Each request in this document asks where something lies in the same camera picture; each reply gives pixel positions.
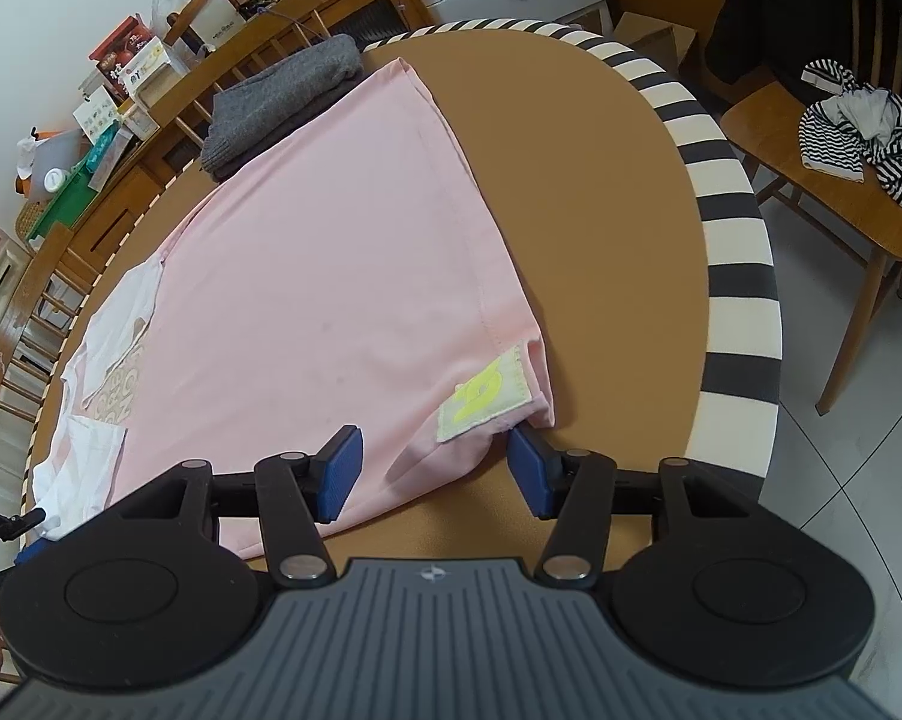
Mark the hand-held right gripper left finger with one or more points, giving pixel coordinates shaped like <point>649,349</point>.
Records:
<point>338,476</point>

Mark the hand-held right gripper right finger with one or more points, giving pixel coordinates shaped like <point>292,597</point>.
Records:
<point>530,472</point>

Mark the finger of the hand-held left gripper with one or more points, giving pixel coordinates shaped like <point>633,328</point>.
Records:
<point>30,551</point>

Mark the pink and white t-shirt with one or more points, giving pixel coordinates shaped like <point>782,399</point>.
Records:
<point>308,277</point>

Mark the wooden sideboard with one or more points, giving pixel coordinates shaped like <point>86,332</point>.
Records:
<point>132,191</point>

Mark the green plastic basket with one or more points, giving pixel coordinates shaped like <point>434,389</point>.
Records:
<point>69,199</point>

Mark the white bottle cap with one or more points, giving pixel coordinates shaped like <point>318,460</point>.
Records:
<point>54,178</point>

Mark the grey folded sweater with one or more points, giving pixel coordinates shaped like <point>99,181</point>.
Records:
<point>286,90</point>

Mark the teal packet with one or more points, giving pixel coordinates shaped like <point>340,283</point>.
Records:
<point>105,146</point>

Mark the grey bag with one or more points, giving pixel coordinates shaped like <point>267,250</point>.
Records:
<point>57,146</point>

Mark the wooden chair with flat seat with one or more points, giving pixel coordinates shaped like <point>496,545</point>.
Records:
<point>796,157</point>

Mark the white calendar card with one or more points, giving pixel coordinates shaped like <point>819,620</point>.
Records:
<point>97,114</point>

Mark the cardboard box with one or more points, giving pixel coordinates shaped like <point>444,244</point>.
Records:
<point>650,41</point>

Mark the white carton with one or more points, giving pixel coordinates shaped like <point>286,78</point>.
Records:
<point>147,67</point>

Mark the red gift box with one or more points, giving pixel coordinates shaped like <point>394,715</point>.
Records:
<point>121,41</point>

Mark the black white striped garment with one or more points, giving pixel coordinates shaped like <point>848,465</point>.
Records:
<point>893,146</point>

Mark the dark jacket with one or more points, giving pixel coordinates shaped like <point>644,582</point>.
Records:
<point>781,7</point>

